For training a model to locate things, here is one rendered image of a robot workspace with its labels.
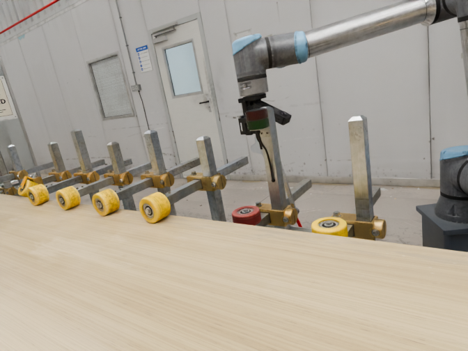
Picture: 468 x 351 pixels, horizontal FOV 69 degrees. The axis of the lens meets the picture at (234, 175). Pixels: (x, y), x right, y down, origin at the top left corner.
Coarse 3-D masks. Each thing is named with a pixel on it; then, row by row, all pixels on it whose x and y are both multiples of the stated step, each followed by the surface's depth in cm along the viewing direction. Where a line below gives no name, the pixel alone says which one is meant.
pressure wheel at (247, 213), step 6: (234, 210) 97; (240, 210) 97; (246, 210) 95; (252, 210) 96; (258, 210) 94; (234, 216) 94; (240, 216) 92; (246, 216) 92; (252, 216) 92; (258, 216) 94; (234, 222) 95; (240, 222) 93; (246, 222) 92; (252, 222) 93; (258, 222) 94
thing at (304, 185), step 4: (304, 180) 127; (308, 180) 127; (300, 184) 124; (304, 184) 123; (308, 184) 126; (292, 188) 121; (296, 188) 121; (300, 188) 120; (304, 188) 123; (308, 188) 126; (292, 192) 117; (296, 192) 118; (300, 192) 120; (304, 192) 123; (292, 196) 116; (296, 196) 118; (288, 200) 113; (288, 204) 113; (260, 212) 105; (264, 216) 102; (268, 216) 103; (264, 220) 101; (268, 220) 103; (260, 224) 100; (264, 224) 101
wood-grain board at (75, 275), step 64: (0, 256) 96; (64, 256) 88; (128, 256) 82; (192, 256) 76; (256, 256) 71; (320, 256) 67; (384, 256) 63; (448, 256) 60; (0, 320) 65; (64, 320) 61; (128, 320) 58; (192, 320) 55; (256, 320) 53; (320, 320) 50; (384, 320) 48; (448, 320) 46
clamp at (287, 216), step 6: (264, 204) 108; (270, 204) 107; (264, 210) 104; (270, 210) 102; (276, 210) 101; (282, 210) 101; (288, 210) 100; (294, 210) 101; (270, 216) 103; (276, 216) 102; (282, 216) 101; (288, 216) 100; (294, 216) 101; (270, 222) 104; (276, 222) 102; (282, 222) 101; (288, 222) 100; (294, 222) 101
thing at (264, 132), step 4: (260, 108) 93; (264, 108) 92; (248, 120) 91; (252, 120) 90; (256, 120) 90; (264, 128) 92; (268, 128) 94; (256, 132) 92; (260, 132) 96; (264, 132) 96; (268, 132) 95; (260, 136) 97; (264, 136) 96; (260, 140) 94; (264, 148) 95; (268, 156) 96; (268, 160) 97; (272, 176) 98; (272, 180) 99
